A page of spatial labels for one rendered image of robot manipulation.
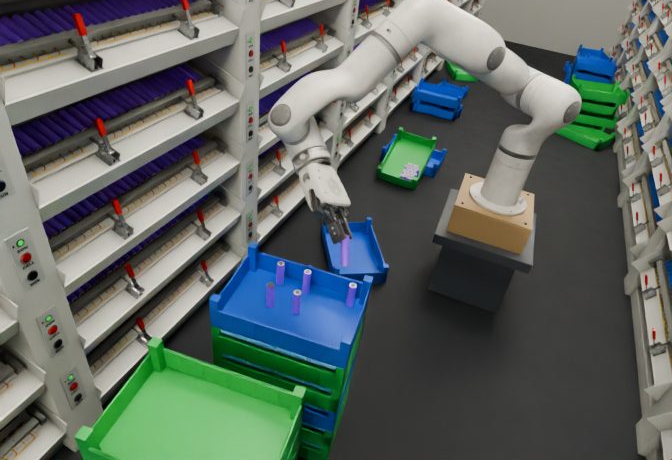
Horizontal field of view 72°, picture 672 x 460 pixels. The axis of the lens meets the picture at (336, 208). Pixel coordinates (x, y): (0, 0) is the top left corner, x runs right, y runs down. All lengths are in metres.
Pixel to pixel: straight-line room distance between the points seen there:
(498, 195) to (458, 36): 0.64
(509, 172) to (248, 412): 1.04
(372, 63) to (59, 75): 0.58
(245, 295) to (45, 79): 0.58
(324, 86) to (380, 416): 0.91
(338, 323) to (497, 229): 0.71
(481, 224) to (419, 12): 0.76
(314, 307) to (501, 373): 0.75
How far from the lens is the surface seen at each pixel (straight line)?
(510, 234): 1.57
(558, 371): 1.73
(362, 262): 1.81
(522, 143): 1.50
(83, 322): 1.24
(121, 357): 1.41
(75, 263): 1.11
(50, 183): 1.00
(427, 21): 1.07
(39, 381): 1.19
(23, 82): 0.92
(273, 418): 0.92
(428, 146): 2.49
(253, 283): 1.13
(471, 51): 1.11
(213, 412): 0.93
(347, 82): 1.01
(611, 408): 1.73
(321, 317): 1.06
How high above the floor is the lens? 1.20
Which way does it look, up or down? 35 degrees down
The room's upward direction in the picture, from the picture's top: 8 degrees clockwise
